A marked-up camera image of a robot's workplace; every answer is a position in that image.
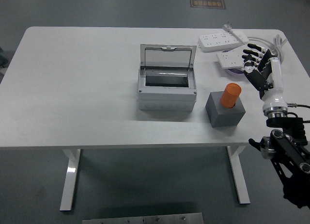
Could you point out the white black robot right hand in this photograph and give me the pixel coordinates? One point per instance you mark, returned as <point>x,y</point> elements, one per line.
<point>276,73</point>

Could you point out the orange cylinder battery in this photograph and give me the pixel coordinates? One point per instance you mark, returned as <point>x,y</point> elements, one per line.
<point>230,94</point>

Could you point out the smoky transparent box lid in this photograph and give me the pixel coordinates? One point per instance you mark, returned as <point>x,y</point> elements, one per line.
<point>167,58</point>

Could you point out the white plastic junction box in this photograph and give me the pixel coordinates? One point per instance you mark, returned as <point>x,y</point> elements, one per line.
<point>167,98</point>

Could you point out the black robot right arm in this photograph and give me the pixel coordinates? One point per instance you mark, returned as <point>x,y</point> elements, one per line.
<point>285,141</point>

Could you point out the purple round dish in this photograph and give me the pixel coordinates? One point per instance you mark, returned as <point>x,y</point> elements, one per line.
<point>236,72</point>

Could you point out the small white power strip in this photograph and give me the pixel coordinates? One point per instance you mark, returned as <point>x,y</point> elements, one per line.
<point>230,58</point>

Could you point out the large white power strip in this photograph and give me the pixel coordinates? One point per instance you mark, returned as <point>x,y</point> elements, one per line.
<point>218,41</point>

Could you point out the grey block with round hole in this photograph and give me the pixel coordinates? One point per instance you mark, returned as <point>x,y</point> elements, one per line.
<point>225,117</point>

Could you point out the white power plug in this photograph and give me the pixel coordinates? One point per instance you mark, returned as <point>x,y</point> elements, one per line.
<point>227,27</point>

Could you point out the brown floor sign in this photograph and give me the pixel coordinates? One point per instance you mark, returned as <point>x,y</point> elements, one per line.
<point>207,2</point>

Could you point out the white table leg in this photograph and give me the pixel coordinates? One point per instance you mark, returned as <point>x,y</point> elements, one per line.
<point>238,175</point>
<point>70,180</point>

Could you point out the grey metal plate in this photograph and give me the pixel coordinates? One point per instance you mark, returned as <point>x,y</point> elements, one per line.
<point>143,219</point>

